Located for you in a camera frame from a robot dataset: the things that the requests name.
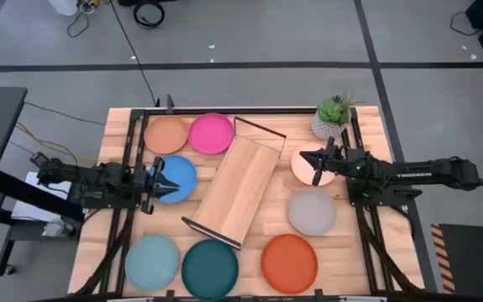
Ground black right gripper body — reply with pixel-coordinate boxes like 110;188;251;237
312;137;348;187

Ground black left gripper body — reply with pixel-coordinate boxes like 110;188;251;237
133;157;166;215

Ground light blue plate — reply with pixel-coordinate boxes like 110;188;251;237
124;234;180;292

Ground wooden shelf with black legs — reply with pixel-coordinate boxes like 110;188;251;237
181;116;288;251

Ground pale pink plate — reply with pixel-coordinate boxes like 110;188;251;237
289;142;337;187

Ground tan orange plate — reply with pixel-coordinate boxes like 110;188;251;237
143;116;189;155

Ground succulent in white patterned pot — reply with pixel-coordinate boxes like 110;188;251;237
310;92;355;142

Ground grey plate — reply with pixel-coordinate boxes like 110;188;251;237
286;186;338;237

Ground magenta pink plate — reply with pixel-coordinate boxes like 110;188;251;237
187;112;235;155

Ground dark teal plate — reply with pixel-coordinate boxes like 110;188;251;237
180;238;240;302

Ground crumpled clear plastic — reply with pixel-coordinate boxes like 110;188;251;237
41;216;77;238

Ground orange-red plate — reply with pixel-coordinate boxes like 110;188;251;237
260;233;319;295

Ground white sheet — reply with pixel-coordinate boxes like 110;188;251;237
10;170;84;223

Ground black mat with hazard stripes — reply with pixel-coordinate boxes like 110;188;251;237
429;221;483;295

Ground white container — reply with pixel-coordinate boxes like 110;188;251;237
48;0;79;17

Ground black metal table frame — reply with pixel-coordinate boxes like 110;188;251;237
73;94;429;302

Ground yellow cable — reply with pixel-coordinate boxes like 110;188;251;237
14;121;100;164

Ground long black floor cable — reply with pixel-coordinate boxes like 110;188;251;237
109;0;159;107

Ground coiled black cable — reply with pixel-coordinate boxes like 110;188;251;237
132;1;167;30

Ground thin black cable loop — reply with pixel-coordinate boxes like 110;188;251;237
65;7;92;39

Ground black cable by equipment box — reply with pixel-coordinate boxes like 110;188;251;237
449;10;480;37

